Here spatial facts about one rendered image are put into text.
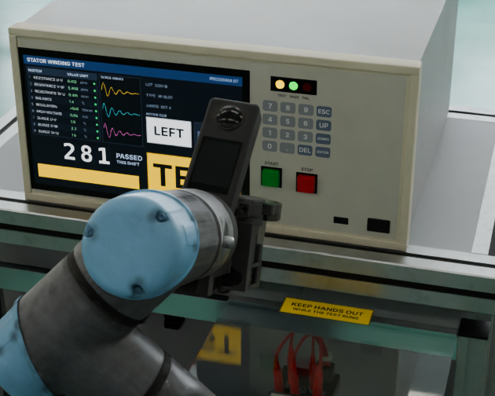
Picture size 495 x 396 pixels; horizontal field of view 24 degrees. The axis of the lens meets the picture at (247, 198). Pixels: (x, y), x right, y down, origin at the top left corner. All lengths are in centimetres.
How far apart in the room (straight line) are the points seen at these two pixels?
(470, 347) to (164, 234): 51
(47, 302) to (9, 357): 5
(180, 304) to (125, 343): 41
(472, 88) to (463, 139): 322
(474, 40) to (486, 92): 62
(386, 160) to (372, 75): 9
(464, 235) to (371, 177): 14
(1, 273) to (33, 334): 50
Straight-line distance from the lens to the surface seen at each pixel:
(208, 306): 126
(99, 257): 81
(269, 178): 120
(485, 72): 487
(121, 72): 121
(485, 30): 538
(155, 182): 125
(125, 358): 87
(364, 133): 116
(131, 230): 80
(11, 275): 134
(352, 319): 118
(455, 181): 136
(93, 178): 128
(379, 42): 119
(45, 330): 85
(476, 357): 121
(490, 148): 146
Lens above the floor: 171
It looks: 27 degrees down
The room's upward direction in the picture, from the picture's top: straight up
